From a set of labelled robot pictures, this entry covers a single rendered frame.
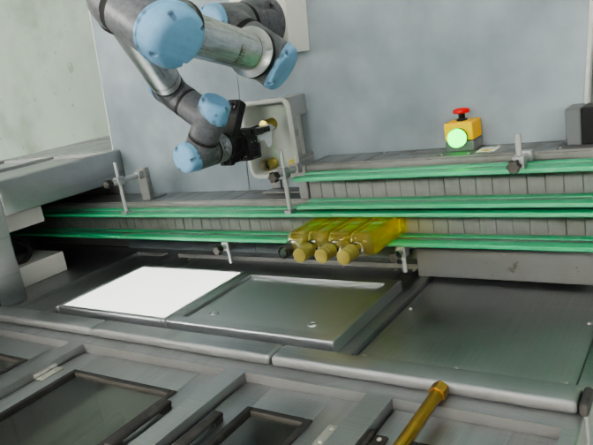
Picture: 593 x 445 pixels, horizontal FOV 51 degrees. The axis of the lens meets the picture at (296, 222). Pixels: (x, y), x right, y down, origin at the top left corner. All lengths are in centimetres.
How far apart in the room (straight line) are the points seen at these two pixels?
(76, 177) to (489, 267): 137
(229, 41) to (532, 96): 71
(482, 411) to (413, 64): 91
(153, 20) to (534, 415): 88
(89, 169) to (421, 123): 116
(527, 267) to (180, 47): 91
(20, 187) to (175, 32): 109
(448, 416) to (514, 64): 85
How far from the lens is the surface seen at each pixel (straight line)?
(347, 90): 174
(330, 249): 141
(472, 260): 157
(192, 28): 116
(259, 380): 127
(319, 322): 138
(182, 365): 140
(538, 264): 153
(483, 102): 161
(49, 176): 217
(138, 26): 114
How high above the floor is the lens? 228
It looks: 53 degrees down
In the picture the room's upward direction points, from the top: 119 degrees counter-clockwise
